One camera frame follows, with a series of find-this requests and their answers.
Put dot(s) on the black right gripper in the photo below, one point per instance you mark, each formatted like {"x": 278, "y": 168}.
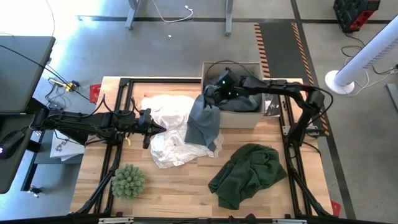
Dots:
{"x": 237, "y": 90}

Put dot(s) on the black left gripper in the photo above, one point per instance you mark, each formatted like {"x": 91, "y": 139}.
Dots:
{"x": 146, "y": 132}

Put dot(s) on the white lace cloth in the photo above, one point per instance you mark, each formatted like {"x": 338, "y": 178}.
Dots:
{"x": 169, "y": 146}

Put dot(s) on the grey-teal shirt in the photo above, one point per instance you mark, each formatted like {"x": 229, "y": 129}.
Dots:
{"x": 202, "y": 124}

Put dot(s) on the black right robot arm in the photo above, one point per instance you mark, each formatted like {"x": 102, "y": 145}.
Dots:
{"x": 292, "y": 88}

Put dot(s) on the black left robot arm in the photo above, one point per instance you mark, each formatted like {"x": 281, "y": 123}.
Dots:
{"x": 77, "y": 123}

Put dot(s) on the cardboard box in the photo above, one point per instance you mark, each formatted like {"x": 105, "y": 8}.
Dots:
{"x": 242, "y": 121}

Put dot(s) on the black and white printed sheet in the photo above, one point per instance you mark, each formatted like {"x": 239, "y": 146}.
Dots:
{"x": 272, "y": 105}

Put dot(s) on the green spiky plant ball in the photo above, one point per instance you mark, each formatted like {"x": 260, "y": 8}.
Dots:
{"x": 128, "y": 182}

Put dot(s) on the hazard-striped floor mat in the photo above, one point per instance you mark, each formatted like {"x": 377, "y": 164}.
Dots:
{"x": 280, "y": 46}

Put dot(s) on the grey metal table leg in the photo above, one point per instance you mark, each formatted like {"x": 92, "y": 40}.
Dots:
{"x": 132, "y": 14}
{"x": 229, "y": 17}

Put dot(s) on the dark green towel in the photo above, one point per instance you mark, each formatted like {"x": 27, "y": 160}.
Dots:
{"x": 248, "y": 174}

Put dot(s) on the yellow brass connector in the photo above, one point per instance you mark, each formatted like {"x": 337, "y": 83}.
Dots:
{"x": 71, "y": 86}

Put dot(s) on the white printed paper sheet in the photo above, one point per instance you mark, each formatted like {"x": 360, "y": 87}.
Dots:
{"x": 62, "y": 148}

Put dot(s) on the white tower fan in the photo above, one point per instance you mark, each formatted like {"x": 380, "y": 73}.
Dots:
{"x": 360, "y": 59}

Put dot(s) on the metal desk foot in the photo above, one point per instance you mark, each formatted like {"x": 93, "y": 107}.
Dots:
{"x": 35, "y": 191}

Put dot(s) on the black and red crate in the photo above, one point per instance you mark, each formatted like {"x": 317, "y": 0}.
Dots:
{"x": 354, "y": 14}

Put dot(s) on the black desk top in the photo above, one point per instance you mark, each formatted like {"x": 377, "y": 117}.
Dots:
{"x": 21, "y": 71}

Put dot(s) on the black computer mouse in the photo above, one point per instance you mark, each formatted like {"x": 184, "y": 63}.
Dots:
{"x": 11, "y": 144}

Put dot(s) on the black curved desk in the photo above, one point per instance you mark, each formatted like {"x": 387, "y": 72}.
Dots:
{"x": 12, "y": 174}

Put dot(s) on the grey metal bar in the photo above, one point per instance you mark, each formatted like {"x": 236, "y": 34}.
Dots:
{"x": 392, "y": 96}

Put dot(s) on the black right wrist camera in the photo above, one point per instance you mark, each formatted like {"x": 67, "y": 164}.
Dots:
{"x": 226, "y": 79}

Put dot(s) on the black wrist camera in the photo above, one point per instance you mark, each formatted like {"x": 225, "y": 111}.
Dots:
{"x": 226, "y": 79}
{"x": 145, "y": 115}

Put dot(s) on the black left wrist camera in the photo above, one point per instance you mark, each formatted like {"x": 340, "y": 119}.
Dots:
{"x": 145, "y": 115}

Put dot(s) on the black aluminium table frame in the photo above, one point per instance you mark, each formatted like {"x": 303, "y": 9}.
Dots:
{"x": 124, "y": 81}

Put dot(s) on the red corner bracket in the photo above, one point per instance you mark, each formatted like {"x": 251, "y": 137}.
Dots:
{"x": 335, "y": 208}
{"x": 94, "y": 93}

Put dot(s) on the silver mounting bracket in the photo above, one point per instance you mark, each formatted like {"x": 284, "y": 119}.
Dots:
{"x": 115, "y": 220}
{"x": 289, "y": 221}

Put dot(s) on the black table-level camera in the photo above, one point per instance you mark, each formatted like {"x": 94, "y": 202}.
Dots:
{"x": 250, "y": 218}

